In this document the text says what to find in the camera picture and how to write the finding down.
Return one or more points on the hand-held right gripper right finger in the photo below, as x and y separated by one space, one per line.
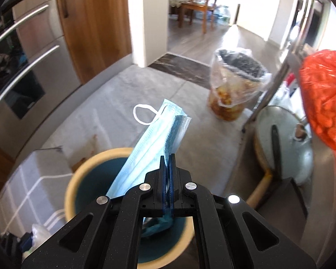
172 179

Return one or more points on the orange patterned waste bin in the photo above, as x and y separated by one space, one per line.
226 109

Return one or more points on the white plastic bag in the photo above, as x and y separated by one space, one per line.
285 98

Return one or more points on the clear plastic bin liner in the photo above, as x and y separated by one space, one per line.
221 75

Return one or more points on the wooden side panel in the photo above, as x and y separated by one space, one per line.
0 173

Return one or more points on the light blue face mask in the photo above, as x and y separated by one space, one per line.
151 151

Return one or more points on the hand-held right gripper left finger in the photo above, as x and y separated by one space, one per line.
164 179

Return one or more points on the grey rug with white lines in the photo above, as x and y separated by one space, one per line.
39 168

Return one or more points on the chrome metal bar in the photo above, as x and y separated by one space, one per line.
271 89

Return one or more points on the wooden cabinet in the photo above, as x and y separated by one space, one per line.
100 33

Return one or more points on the yellow rimmed blue trash bin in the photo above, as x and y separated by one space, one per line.
78 173

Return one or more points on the clear water jug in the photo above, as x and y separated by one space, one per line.
222 14

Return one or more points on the stainless steel oven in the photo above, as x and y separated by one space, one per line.
58 61

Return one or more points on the red mesh bag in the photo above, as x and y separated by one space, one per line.
324 89

